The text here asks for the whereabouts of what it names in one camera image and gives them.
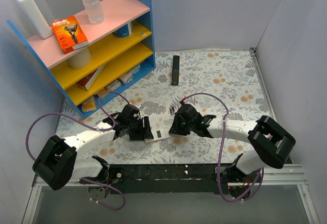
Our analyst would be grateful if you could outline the red white remote control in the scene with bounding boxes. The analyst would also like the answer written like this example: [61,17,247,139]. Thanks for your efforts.
[144,129,171,143]

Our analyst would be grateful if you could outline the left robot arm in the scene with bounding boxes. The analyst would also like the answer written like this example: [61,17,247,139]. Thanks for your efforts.
[32,104,154,190]

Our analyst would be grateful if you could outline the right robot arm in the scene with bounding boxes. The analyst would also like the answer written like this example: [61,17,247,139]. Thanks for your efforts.
[169,104,296,182]

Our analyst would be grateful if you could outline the long black box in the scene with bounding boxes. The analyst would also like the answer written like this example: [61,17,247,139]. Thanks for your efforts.
[171,55,180,86]

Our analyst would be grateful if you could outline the white packets on shelf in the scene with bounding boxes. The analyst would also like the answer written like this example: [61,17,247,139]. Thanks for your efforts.
[97,64,141,96]

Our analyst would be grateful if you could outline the yellow packet on shelf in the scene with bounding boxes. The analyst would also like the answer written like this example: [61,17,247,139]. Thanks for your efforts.
[81,96,97,112]

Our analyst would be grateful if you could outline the red white book box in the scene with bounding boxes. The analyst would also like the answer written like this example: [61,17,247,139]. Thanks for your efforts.
[76,64,107,91]

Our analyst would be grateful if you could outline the blue shelf unit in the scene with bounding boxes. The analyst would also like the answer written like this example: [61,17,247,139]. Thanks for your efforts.
[7,0,155,118]

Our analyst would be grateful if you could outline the cream cylinder container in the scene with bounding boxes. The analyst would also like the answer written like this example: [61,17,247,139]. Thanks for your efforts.
[67,47,91,69]

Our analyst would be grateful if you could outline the orange razor box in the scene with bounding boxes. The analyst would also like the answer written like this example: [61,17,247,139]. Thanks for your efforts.
[51,16,89,54]

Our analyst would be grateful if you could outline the clear plastic water bottle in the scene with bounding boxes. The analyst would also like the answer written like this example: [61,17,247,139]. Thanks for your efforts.
[76,0,105,24]

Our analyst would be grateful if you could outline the white bottle black cap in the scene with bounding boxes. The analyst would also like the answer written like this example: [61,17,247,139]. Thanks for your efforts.
[16,0,53,39]

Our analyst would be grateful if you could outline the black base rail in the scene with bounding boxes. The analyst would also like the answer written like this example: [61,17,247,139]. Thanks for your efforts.
[33,162,307,194]

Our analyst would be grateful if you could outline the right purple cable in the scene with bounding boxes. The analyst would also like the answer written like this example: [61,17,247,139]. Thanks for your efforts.
[181,93,265,203]

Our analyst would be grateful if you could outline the purple cable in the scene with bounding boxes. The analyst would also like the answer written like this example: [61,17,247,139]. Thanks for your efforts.
[25,91,128,211]
[181,93,265,203]

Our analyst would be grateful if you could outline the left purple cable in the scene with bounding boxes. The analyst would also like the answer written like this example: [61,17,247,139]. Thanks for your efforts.
[25,91,128,211]

